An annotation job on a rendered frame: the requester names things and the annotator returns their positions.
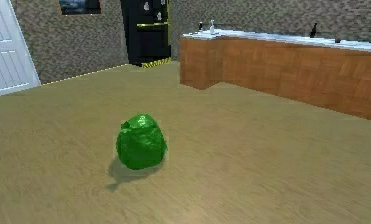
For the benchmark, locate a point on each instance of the green garbage bag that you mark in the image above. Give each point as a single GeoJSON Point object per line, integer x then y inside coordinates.
{"type": "Point", "coordinates": [141, 143]}

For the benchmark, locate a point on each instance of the black fridge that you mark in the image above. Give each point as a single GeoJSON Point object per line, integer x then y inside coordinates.
{"type": "Point", "coordinates": [149, 36]}

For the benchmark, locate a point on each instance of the small black bottle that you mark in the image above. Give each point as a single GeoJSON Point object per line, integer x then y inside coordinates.
{"type": "Point", "coordinates": [200, 26]}

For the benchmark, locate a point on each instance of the white bottle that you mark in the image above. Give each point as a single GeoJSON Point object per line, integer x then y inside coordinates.
{"type": "Point", "coordinates": [212, 28]}

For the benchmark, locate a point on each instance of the wooden counter with white top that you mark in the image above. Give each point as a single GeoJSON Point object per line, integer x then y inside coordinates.
{"type": "Point", "coordinates": [279, 70]}

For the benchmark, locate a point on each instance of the black pointed bottle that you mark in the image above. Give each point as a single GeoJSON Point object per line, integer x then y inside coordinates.
{"type": "Point", "coordinates": [313, 31]}

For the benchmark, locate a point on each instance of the small black round object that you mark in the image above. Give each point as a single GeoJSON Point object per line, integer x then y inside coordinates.
{"type": "Point", "coordinates": [337, 40]}

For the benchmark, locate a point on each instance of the white room door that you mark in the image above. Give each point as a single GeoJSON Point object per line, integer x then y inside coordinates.
{"type": "Point", "coordinates": [8, 50]}

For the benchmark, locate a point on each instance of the dark framed wall picture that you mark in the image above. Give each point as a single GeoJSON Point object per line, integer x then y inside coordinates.
{"type": "Point", "coordinates": [80, 6]}

